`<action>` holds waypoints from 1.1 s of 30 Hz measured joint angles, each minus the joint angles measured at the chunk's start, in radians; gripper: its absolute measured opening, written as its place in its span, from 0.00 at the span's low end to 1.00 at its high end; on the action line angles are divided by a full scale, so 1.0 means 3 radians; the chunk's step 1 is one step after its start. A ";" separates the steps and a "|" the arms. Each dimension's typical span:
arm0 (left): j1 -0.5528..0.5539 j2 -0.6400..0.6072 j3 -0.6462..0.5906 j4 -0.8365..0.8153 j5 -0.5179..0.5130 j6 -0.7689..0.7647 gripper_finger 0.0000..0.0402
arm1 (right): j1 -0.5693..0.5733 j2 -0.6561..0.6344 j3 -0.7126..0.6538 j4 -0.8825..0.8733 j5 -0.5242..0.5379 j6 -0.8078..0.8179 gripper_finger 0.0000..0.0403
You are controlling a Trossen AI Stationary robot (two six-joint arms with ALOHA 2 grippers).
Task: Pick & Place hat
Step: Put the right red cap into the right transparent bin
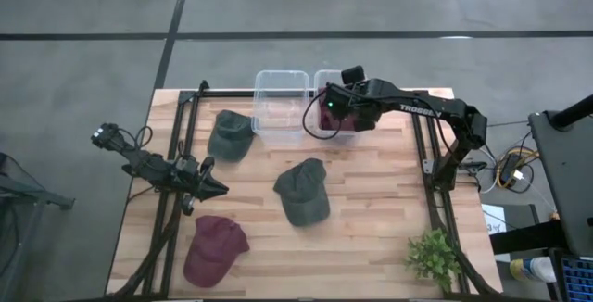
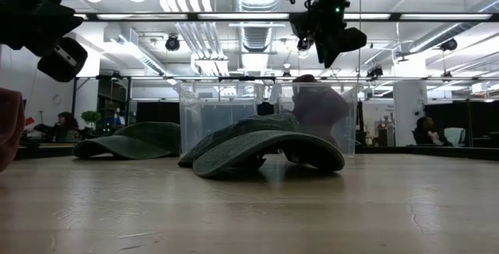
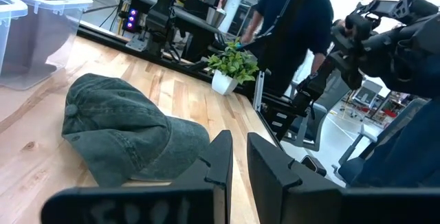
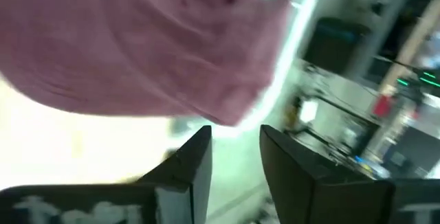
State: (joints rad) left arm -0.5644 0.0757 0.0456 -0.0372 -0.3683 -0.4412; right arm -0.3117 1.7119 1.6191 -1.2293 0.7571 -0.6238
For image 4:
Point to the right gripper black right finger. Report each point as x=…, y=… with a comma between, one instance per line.
x=309, y=189

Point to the faded red cap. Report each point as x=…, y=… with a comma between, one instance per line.
x=137, y=45

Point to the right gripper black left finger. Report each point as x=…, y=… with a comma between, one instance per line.
x=178, y=182

